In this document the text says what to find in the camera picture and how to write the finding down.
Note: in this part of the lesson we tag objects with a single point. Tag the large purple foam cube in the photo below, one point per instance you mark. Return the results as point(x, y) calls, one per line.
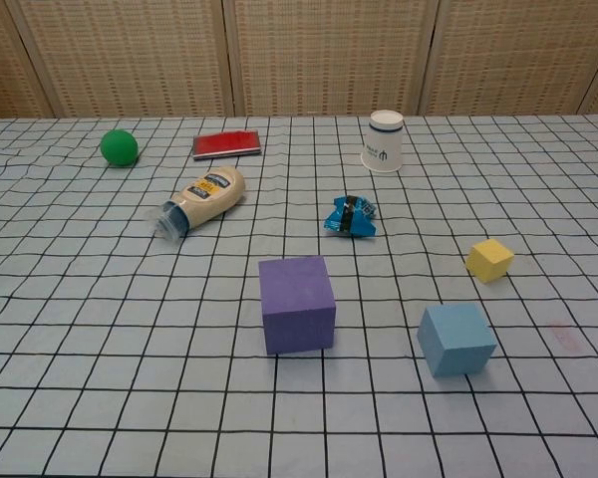
point(296, 309)

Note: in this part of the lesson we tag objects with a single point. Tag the medium light blue foam cube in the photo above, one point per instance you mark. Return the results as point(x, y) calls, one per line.
point(453, 343)

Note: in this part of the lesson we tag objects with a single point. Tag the small yellow foam cube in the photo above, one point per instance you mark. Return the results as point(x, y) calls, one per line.
point(488, 260)

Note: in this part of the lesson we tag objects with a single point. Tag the crumpled blue snack wrapper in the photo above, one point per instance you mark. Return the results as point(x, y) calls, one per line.
point(351, 216)

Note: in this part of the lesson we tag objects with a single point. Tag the mayonnaise squeeze bottle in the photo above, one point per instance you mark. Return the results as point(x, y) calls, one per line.
point(209, 196)

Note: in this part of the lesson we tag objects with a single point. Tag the flat red tin box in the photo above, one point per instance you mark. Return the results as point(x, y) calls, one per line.
point(226, 143)

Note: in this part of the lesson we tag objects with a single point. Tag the upturned white paper cup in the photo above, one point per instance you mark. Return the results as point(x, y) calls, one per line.
point(383, 144)

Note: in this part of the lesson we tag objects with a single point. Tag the woven bamboo folding screen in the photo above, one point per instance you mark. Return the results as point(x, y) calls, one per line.
point(329, 55)

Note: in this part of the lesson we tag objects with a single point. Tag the light blue checkered tablecloth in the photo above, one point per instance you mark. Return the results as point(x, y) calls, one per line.
point(129, 348)

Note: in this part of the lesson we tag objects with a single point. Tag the green ball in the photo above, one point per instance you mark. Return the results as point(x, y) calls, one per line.
point(118, 148)

